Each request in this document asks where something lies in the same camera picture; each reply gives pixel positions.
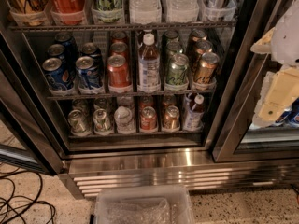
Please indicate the green can shelf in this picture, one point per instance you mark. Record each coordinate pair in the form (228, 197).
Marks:
(108, 11)
(176, 73)

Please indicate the clear water bottle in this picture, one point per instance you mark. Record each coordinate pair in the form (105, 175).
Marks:
(145, 11)
(180, 10)

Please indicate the silver can bottom shelf left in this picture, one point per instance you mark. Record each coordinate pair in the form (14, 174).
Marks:
(79, 124)

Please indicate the gold can bottom shelf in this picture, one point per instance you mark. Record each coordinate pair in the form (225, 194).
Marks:
(171, 119)

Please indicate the clear plastic bin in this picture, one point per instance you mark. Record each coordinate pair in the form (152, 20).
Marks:
(166, 204)

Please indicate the green can top shelf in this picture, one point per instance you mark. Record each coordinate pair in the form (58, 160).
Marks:
(108, 11)

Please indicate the green can middle shelf front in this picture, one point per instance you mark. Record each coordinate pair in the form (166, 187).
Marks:
(176, 73)

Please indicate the gold can middle shelf front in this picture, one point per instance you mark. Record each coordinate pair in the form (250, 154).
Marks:
(205, 71)

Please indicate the silver can shelf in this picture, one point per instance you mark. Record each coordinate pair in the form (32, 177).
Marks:
(217, 10)
(102, 123)
(79, 124)

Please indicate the blue pepsi can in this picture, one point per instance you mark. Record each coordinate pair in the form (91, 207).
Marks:
(58, 77)
(89, 81)

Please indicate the clear water bottle left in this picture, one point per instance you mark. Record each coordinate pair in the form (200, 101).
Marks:
(145, 11)

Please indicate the blue Pepsi can front left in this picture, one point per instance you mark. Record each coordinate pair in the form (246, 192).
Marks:
(58, 77)

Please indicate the blue Pepsi can right fridge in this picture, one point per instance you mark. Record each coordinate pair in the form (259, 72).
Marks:
(283, 116)

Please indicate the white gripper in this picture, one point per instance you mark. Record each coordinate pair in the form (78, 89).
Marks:
(287, 37)

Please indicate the brown tea bottle white cap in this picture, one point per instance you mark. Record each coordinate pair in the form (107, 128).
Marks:
(149, 65)

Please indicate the tilted bottle bottom shelf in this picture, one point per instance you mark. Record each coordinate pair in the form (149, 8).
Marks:
(194, 110)

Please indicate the red soda can front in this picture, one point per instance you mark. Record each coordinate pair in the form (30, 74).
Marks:
(119, 78)

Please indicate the red can bottom shelf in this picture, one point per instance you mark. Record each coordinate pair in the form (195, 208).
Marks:
(148, 119)

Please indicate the clear bottle bottom shelf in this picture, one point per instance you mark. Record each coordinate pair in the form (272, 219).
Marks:
(125, 121)

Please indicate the silver can top shelf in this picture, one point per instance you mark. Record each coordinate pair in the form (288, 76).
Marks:
(217, 10)

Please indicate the gold can shelf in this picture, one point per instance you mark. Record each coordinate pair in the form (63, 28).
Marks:
(171, 119)
(205, 71)

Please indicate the red Coca-Cola can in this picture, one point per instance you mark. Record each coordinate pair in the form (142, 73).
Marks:
(69, 11)

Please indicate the clear water bottle right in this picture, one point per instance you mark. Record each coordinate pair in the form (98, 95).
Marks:
(180, 10)

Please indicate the stainless steel fridge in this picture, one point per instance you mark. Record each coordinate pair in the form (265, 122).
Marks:
(125, 94)

